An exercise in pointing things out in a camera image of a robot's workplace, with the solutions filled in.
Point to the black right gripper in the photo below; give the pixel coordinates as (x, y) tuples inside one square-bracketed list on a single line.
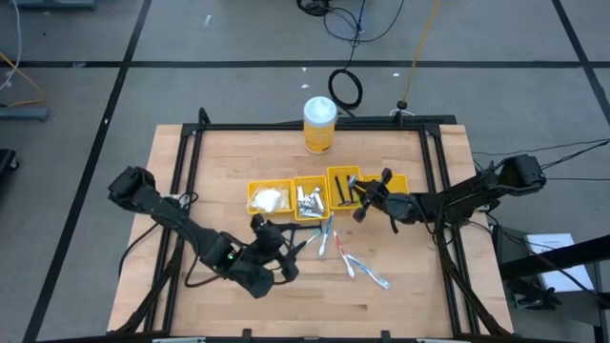
[(388, 205)]

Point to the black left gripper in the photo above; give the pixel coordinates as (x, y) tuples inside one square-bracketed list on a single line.
[(271, 240)]

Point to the dark blue disposable razor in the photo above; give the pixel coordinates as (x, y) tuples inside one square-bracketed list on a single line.
[(339, 190), (305, 225), (351, 193)]

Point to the red white toothbrush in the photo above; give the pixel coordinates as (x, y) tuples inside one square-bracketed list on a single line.
[(343, 252)]

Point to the plain white cotton bag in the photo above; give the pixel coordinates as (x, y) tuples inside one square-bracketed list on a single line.
[(267, 200)]

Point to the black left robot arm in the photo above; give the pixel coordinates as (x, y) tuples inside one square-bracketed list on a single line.
[(162, 209)]

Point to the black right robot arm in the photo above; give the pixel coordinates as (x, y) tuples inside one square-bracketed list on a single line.
[(467, 197)]

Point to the yellow white wipes canister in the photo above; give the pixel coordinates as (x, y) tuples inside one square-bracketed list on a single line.
[(319, 128)]

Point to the small black round knob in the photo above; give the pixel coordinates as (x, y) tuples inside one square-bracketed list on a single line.
[(402, 104)]

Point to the row of yellow baskets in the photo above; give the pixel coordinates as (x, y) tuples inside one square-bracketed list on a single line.
[(238, 127)]

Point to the white box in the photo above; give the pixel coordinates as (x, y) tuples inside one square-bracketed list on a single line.
[(548, 242)]

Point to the black desk bar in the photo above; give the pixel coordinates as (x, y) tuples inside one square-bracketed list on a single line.
[(548, 261)]

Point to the black floor object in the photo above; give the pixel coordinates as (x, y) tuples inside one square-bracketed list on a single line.
[(7, 164)]

